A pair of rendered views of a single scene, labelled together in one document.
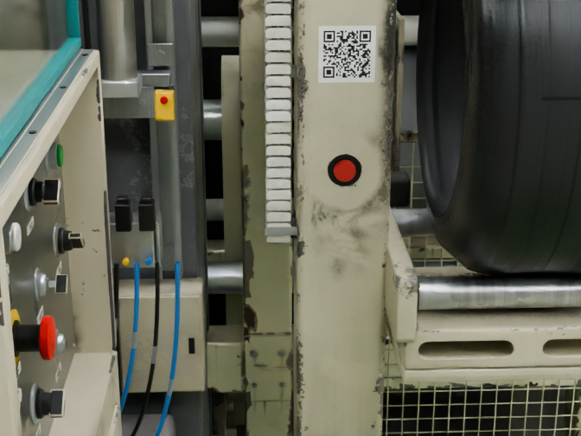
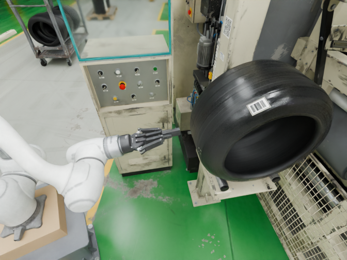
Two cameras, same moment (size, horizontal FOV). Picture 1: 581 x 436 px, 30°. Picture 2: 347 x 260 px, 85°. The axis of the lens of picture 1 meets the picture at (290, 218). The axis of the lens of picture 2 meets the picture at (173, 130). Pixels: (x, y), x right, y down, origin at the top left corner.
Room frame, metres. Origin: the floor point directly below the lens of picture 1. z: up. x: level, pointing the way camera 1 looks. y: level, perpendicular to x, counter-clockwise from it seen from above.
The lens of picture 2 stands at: (1.06, -0.93, 1.78)
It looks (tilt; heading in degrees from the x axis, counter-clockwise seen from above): 45 degrees down; 82
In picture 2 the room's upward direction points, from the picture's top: straight up
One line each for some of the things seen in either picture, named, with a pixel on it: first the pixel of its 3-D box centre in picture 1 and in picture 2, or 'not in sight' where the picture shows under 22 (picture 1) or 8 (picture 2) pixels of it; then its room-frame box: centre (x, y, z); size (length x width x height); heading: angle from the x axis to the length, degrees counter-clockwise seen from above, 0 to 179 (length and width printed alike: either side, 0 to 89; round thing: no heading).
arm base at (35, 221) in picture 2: not in sight; (21, 216); (0.35, -0.46, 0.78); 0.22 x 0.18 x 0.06; 100
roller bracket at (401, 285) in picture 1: (389, 255); not in sight; (1.50, -0.15, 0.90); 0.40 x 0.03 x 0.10; 2
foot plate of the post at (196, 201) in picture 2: not in sight; (203, 190); (1.48, -0.07, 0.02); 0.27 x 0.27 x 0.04; 2
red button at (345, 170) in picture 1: (344, 169); not in sight; (1.42, -0.07, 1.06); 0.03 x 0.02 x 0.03; 92
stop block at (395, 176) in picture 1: (397, 189); not in sight; (1.61, -0.17, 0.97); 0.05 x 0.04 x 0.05; 2
